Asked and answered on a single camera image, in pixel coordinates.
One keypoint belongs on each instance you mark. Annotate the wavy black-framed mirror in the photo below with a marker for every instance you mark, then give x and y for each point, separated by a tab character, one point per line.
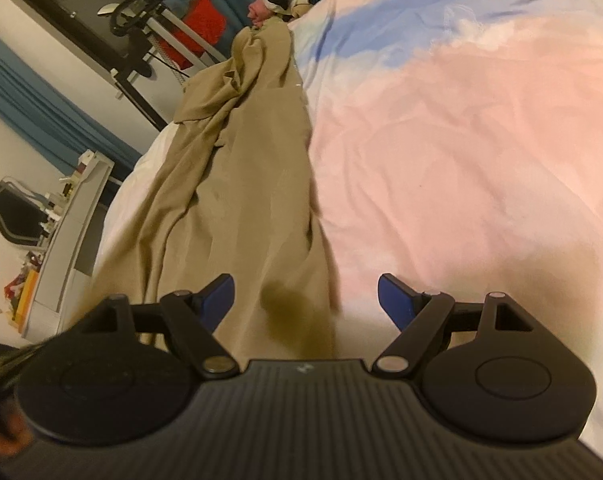
11	215

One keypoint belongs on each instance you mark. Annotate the tan printed t-shirt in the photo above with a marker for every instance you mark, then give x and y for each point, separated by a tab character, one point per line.
231	185

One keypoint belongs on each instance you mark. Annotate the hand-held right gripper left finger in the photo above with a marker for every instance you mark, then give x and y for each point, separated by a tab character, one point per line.
216	300

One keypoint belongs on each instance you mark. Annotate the bed with pastel sheet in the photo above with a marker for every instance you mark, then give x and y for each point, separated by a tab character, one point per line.
456	160

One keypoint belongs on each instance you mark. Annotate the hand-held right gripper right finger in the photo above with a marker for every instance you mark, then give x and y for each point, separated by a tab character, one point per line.
396	300

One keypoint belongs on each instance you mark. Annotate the white vanity desk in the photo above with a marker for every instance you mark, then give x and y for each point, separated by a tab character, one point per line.
66	240

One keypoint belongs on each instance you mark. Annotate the dark window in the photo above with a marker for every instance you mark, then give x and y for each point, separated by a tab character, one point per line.
56	0

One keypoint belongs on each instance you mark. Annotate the pink garment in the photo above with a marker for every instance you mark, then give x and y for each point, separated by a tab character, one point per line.
259	8

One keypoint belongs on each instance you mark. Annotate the narrow blue curtain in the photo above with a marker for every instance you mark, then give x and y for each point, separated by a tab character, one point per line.
46	105

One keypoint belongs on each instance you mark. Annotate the garment steamer stand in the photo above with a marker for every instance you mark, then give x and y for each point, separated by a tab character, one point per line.
141	10

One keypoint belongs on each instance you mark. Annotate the cream garment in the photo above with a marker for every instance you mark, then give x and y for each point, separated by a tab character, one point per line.
296	6

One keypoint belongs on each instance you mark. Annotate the row of cosmetic bottles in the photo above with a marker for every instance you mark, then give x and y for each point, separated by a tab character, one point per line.
29	280

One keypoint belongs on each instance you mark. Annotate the black white upright frame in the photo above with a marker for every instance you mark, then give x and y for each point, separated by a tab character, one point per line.
141	100

